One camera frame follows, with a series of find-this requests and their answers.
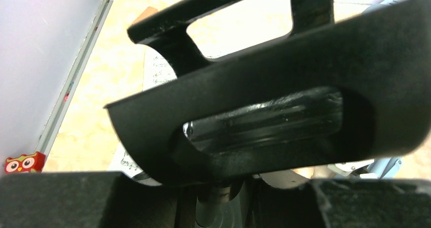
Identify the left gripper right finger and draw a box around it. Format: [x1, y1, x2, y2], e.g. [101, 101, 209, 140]
[253, 179, 430, 227]

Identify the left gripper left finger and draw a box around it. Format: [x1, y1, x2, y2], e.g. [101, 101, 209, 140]
[1, 172, 178, 227]

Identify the sheet music page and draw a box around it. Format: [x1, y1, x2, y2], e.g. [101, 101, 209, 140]
[142, 48, 223, 92]
[107, 143, 162, 186]

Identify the light blue music stand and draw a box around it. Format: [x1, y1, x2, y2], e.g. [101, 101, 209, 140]
[326, 0, 405, 180]

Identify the red owl toy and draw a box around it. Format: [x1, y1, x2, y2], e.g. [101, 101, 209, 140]
[4, 151, 46, 174]

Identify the wooden block far left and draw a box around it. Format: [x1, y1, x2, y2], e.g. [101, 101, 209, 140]
[131, 6, 158, 25]

